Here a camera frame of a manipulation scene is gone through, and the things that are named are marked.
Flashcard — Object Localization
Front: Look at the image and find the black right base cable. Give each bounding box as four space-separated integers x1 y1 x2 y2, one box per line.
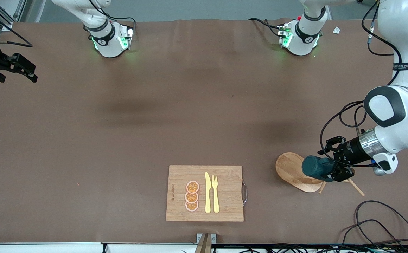
89 0 136 35

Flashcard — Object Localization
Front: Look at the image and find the wooden cutting board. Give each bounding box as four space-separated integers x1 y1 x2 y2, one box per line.
166 165 248 222

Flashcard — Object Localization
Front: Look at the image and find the wooden mug tree stand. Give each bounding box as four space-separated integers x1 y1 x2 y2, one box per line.
275 152 365 196

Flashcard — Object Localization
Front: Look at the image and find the metal table edge bracket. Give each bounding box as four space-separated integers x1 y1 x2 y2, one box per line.
194 233 217 253

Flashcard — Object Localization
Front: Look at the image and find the black left base cable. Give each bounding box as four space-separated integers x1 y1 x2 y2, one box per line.
249 18 286 38

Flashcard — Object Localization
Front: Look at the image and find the aluminium frame profile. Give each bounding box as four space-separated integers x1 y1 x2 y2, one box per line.
0 0 27 32

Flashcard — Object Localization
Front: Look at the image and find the black base cable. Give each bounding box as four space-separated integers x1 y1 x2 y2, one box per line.
89 0 136 35
249 18 286 38

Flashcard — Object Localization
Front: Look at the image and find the yellow plastic knife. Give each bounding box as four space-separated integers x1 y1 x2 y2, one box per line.
205 172 212 214

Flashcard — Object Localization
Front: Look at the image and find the brown table cover mat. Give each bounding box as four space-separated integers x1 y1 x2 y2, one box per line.
0 18 408 245

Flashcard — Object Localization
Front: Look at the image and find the yellow plastic fork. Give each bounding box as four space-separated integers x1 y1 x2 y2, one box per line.
211 175 220 214

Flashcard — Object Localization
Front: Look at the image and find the dark teal cup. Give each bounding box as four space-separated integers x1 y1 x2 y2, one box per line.
302 156 335 178

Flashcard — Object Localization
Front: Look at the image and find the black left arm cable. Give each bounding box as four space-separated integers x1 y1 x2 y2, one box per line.
319 0 403 168

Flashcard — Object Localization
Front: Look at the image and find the black looped floor cable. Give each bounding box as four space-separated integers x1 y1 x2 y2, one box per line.
355 200 408 253
338 219 403 252

